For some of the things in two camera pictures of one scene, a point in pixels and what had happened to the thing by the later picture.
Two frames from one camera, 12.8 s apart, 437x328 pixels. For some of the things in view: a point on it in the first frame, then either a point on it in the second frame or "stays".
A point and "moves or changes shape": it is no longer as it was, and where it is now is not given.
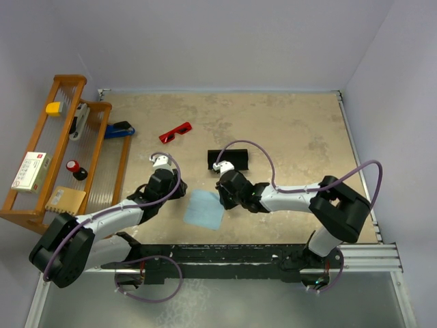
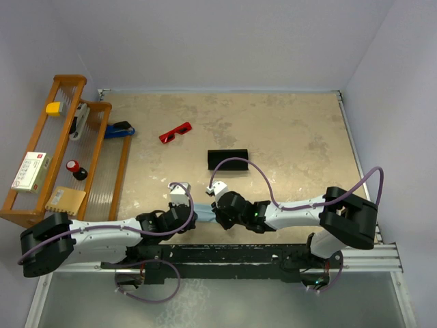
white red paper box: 33,172 stays
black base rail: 159,262 stays
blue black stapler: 120,128 stays
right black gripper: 227,204 to 220,219
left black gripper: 180,192 to 192,222
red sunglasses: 180,130 stays
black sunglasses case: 239,158 stays
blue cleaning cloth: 205,209 moves or changes shape
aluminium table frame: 236,209 stays
